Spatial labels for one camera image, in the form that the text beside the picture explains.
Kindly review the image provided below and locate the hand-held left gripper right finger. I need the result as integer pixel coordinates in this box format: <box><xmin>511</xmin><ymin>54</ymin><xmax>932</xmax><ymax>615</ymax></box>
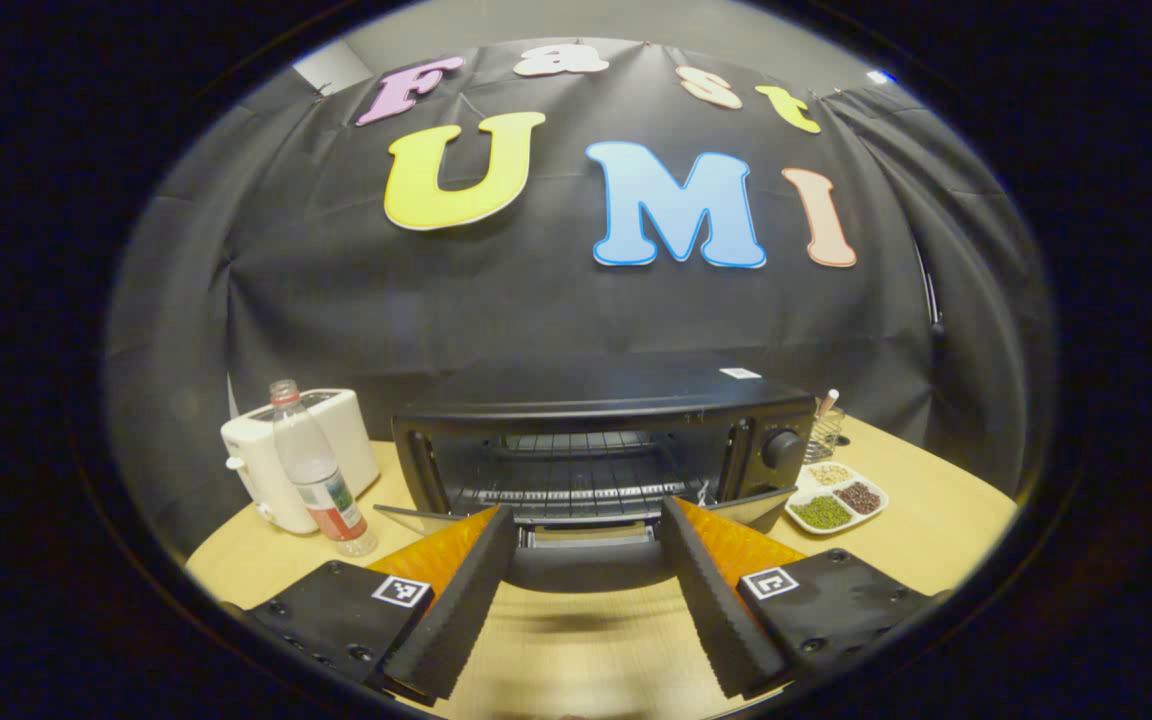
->
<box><xmin>658</xmin><ymin>497</ymin><xmax>937</xmax><ymax>701</ymax></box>

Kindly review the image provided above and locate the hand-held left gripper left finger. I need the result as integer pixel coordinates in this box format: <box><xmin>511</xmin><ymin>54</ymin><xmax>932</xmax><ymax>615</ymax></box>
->
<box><xmin>241</xmin><ymin>507</ymin><xmax>519</xmax><ymax>703</ymax></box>

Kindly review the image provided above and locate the black electric oven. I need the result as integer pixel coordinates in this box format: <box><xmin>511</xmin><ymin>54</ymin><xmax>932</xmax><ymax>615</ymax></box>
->
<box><xmin>373</xmin><ymin>352</ymin><xmax>819</xmax><ymax>593</ymax></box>

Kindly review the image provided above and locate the white divided dish of beans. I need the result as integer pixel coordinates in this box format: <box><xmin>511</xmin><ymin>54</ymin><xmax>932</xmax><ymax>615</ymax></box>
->
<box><xmin>784</xmin><ymin>460</ymin><xmax>890</xmax><ymax>536</ymax></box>

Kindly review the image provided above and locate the clear plastic water bottle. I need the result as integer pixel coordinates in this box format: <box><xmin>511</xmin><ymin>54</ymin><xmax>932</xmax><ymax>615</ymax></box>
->
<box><xmin>269</xmin><ymin>379</ymin><xmax>378</xmax><ymax>558</ymax></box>

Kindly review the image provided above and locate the white toaster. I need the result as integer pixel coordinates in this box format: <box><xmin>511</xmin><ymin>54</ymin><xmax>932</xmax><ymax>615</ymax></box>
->
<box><xmin>221</xmin><ymin>388</ymin><xmax>381</xmax><ymax>535</ymax></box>

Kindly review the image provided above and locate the black backdrop cloth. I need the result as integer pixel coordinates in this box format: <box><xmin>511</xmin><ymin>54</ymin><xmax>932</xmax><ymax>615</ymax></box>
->
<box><xmin>104</xmin><ymin>38</ymin><xmax>1055</xmax><ymax>561</ymax></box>

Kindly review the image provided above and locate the metal oven wire rack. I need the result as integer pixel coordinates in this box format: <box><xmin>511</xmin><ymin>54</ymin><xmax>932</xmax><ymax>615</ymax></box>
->
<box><xmin>446</xmin><ymin>432</ymin><xmax>712</xmax><ymax>521</ymax></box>

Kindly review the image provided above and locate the small metal wire basket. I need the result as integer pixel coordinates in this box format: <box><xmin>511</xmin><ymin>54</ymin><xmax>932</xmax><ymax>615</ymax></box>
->
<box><xmin>804</xmin><ymin>400</ymin><xmax>847</xmax><ymax>465</ymax></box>

